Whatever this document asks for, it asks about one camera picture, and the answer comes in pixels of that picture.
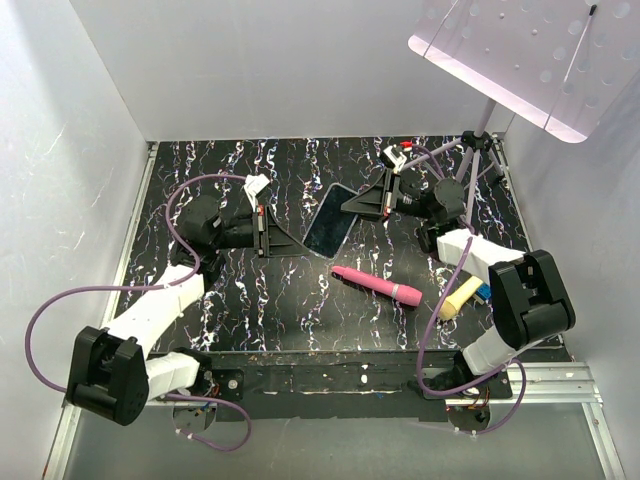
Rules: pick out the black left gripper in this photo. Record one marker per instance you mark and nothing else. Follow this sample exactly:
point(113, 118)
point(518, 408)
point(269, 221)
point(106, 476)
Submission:
point(271, 239)

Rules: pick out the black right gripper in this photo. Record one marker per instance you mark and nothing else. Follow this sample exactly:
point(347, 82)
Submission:
point(375, 199)

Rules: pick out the phone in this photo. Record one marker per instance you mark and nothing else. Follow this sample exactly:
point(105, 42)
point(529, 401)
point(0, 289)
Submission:
point(330, 226)

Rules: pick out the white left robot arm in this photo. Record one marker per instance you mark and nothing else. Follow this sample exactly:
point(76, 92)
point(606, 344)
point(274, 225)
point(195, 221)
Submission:
point(112, 373)

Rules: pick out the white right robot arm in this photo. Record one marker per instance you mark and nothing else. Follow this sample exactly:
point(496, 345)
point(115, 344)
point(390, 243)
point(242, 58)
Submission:
point(528, 297)

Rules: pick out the pink toy microphone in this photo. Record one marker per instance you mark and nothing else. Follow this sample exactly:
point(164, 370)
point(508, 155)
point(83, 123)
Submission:
point(402, 293)

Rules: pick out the cream wooden toy microphone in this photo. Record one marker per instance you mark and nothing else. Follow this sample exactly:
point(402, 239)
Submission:
point(453, 303)

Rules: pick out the blue toy brick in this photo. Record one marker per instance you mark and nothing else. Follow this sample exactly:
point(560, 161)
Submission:
point(483, 293)

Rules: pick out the lilac music stand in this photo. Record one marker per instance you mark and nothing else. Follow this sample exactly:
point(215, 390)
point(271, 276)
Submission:
point(569, 68)

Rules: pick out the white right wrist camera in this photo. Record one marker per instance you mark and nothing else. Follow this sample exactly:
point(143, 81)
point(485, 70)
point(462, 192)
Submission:
point(396, 156)

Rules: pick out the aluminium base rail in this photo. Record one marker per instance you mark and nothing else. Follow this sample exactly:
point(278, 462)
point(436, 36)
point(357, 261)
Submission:
point(552, 427)

